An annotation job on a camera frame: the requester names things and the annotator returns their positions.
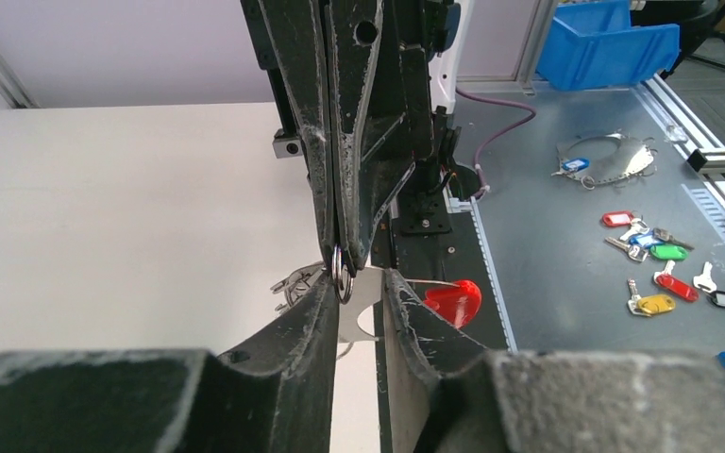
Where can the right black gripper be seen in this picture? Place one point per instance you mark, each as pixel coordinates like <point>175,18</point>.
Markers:
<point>350,78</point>

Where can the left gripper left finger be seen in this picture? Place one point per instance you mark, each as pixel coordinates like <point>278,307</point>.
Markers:
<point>270,393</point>

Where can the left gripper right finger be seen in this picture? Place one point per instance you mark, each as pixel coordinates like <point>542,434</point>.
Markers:
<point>602,401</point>

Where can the metal keyring holder red handle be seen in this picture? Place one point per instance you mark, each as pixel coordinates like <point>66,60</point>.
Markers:
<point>394,300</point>

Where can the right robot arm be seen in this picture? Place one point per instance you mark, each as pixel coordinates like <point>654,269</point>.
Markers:
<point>447,62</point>

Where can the yellow tag spare key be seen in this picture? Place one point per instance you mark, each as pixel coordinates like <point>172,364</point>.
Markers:
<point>648,306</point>

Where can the blue tag key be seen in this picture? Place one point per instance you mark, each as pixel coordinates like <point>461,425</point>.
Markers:
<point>637,248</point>

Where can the red tag key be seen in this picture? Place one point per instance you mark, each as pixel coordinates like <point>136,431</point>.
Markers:
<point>623,218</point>
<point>666,281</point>

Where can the red tag key lower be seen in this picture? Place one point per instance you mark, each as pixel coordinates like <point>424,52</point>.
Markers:
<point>666,281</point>

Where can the blue plastic bin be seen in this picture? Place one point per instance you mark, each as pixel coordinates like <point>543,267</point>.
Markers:
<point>594,45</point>

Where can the green tag spare key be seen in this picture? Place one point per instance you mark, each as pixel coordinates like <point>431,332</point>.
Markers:
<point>669,252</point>

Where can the black tag key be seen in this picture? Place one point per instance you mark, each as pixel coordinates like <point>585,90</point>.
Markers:
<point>706,284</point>

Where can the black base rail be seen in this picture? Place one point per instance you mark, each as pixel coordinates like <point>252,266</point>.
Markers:
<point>422,409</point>

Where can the white slotted cable duct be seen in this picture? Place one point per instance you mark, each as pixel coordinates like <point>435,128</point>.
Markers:
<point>503,323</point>

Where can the aluminium frame profile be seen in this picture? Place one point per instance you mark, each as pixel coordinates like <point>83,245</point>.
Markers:
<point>703,151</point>

